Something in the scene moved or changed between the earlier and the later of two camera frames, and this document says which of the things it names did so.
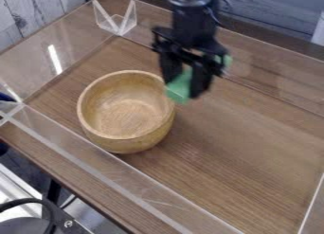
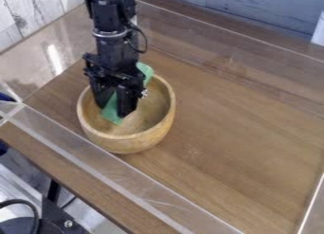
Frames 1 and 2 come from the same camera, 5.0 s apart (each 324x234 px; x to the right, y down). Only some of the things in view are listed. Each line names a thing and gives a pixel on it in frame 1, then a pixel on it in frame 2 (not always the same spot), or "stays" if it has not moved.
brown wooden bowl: [125, 110] stays
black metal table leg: [55, 190] stays
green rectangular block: [177, 88] to [111, 113]
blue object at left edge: [7, 98] stays
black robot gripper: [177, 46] to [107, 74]
